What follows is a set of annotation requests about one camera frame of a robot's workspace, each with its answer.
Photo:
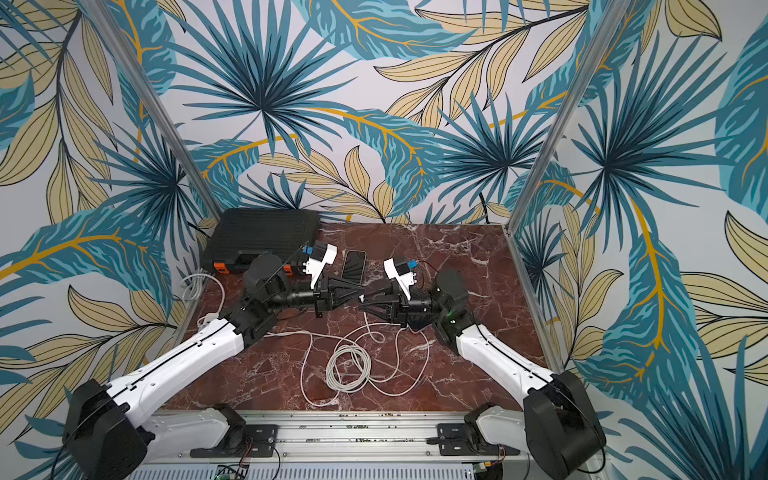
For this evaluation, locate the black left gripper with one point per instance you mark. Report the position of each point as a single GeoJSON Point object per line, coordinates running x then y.
{"type": "Point", "coordinates": [328, 295]}

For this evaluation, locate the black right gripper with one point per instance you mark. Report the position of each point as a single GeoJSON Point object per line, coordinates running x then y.
{"type": "Point", "coordinates": [402, 306]}

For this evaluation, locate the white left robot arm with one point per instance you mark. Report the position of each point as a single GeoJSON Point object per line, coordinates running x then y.
{"type": "Point", "coordinates": [106, 432]}

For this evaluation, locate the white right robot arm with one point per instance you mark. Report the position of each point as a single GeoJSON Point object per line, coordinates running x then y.
{"type": "Point", "coordinates": [557, 425]}

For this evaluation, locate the blue-cased smartphone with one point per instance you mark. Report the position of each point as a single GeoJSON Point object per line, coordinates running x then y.
{"type": "Point", "coordinates": [354, 266]}

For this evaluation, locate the black plastic tool case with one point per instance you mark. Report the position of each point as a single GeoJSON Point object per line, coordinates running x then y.
{"type": "Point", "coordinates": [242, 234]}

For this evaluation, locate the white power strip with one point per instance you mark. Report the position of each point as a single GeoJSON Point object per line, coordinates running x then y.
{"type": "Point", "coordinates": [202, 322]}

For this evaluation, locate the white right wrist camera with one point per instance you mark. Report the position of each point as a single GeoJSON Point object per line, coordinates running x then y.
{"type": "Point", "coordinates": [401, 270]}

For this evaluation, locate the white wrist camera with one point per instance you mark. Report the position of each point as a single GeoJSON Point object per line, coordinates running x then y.
{"type": "Point", "coordinates": [401, 270]}
{"type": "Point", "coordinates": [319, 255]}

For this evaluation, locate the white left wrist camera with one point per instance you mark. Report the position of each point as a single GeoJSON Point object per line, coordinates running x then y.
{"type": "Point", "coordinates": [319, 255]}

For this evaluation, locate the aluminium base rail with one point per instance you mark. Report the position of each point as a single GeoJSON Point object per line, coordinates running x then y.
{"type": "Point", "coordinates": [219, 444]}

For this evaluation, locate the aluminium frame post left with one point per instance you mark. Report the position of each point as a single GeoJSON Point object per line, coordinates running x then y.
{"type": "Point", "coordinates": [118, 45]}

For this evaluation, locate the aluminium frame post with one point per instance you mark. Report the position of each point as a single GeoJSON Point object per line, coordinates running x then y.
{"type": "Point", "coordinates": [580, 82]}
{"type": "Point", "coordinates": [118, 45]}

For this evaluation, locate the aluminium frame post right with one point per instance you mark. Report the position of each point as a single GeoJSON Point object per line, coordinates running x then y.
{"type": "Point", "coordinates": [580, 82]}

